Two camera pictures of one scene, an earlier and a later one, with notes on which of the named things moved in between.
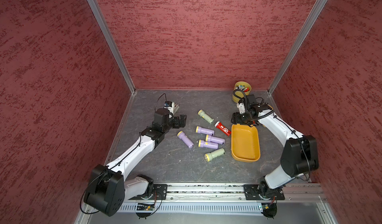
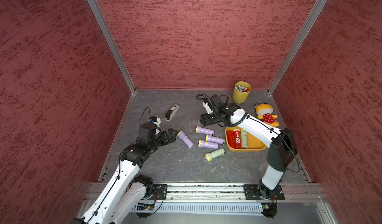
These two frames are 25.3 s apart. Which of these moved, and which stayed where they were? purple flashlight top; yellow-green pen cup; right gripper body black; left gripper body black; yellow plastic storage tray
Moved: left gripper body black; yellow plastic storage tray; right gripper body black
Stayed: purple flashlight top; yellow-green pen cup
